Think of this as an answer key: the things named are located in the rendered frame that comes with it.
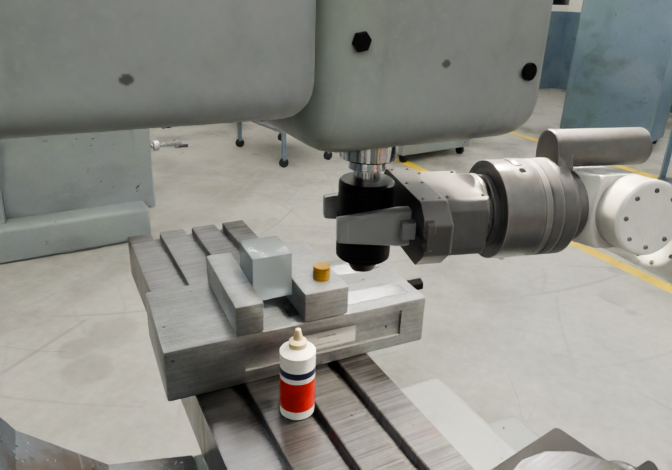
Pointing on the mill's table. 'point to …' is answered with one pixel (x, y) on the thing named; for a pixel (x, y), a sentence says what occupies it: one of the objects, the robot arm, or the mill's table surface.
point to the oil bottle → (297, 377)
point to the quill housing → (424, 54)
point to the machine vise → (269, 326)
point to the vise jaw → (311, 301)
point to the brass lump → (321, 271)
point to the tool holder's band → (366, 187)
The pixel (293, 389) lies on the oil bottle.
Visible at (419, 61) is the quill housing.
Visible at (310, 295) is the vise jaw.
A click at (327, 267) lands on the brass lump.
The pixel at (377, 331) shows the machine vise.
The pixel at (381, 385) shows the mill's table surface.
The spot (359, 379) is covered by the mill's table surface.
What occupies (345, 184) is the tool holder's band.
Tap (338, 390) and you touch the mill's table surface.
